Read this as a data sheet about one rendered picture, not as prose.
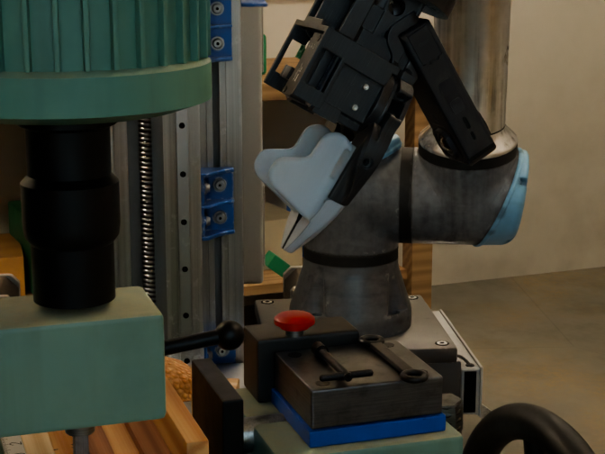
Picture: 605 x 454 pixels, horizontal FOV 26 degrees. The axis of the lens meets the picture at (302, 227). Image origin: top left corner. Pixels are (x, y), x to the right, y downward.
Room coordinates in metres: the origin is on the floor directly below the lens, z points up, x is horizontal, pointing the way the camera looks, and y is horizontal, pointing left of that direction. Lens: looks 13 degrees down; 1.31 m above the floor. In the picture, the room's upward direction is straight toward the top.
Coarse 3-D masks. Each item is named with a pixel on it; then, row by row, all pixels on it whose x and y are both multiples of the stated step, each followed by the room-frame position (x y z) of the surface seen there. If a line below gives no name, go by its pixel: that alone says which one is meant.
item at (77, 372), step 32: (128, 288) 0.83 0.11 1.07; (0, 320) 0.76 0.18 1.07; (32, 320) 0.76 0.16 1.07; (64, 320) 0.76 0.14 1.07; (96, 320) 0.76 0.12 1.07; (128, 320) 0.77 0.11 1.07; (160, 320) 0.77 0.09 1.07; (0, 352) 0.74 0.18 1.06; (32, 352) 0.75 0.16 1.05; (64, 352) 0.75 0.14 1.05; (96, 352) 0.76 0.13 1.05; (128, 352) 0.77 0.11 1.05; (160, 352) 0.77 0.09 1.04; (0, 384) 0.74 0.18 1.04; (32, 384) 0.75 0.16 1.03; (64, 384) 0.75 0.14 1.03; (96, 384) 0.76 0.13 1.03; (128, 384) 0.76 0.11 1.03; (160, 384) 0.77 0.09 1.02; (0, 416) 0.74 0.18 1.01; (32, 416) 0.75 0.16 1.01; (64, 416) 0.75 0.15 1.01; (96, 416) 0.76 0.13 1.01; (128, 416) 0.76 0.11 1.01; (160, 416) 0.77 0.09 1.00
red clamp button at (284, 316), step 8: (288, 312) 0.92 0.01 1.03; (296, 312) 0.92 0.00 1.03; (304, 312) 0.92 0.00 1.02; (280, 320) 0.91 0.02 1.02; (288, 320) 0.91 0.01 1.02; (296, 320) 0.91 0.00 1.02; (304, 320) 0.91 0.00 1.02; (312, 320) 0.91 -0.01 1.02; (280, 328) 0.91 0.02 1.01; (288, 328) 0.90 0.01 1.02; (296, 328) 0.90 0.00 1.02; (304, 328) 0.91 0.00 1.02
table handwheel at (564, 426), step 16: (496, 416) 0.95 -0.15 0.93; (512, 416) 0.92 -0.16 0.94; (528, 416) 0.91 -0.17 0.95; (544, 416) 0.89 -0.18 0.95; (480, 432) 0.97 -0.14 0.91; (496, 432) 0.95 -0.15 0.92; (512, 432) 0.92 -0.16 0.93; (528, 432) 0.90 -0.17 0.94; (544, 432) 0.88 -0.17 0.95; (560, 432) 0.87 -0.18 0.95; (576, 432) 0.87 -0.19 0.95; (464, 448) 1.00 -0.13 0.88; (480, 448) 0.98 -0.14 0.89; (496, 448) 0.97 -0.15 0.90; (528, 448) 0.91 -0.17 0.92; (544, 448) 0.87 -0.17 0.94; (560, 448) 0.86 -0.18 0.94; (576, 448) 0.85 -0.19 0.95
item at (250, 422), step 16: (192, 368) 0.90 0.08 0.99; (208, 368) 0.88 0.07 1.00; (192, 384) 0.90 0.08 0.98; (208, 384) 0.85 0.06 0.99; (224, 384) 0.85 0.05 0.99; (208, 400) 0.85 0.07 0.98; (224, 400) 0.82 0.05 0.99; (240, 400) 0.82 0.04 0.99; (208, 416) 0.86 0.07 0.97; (224, 416) 0.82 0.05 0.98; (240, 416) 0.82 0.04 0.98; (256, 416) 0.87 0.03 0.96; (272, 416) 0.87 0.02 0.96; (208, 432) 0.86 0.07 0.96; (224, 432) 0.82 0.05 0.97; (240, 432) 0.82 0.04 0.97; (224, 448) 0.82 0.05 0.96; (240, 448) 0.82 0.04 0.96
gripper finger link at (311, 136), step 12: (312, 132) 0.94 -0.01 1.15; (324, 132) 0.94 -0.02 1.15; (300, 144) 0.94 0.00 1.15; (312, 144) 0.94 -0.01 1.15; (264, 156) 0.93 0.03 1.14; (276, 156) 0.93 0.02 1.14; (288, 156) 0.93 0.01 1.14; (300, 156) 0.94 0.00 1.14; (264, 168) 0.93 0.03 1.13; (264, 180) 0.93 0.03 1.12; (276, 192) 0.93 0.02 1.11; (288, 204) 0.93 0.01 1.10; (288, 216) 0.94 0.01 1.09; (300, 216) 0.92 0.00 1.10; (288, 228) 0.92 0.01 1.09
